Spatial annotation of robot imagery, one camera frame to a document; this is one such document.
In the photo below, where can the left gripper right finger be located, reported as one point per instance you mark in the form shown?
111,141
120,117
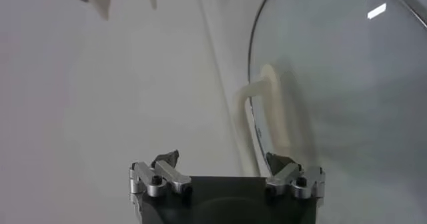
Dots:
283,178

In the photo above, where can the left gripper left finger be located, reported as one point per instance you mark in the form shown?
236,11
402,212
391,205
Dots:
173,178

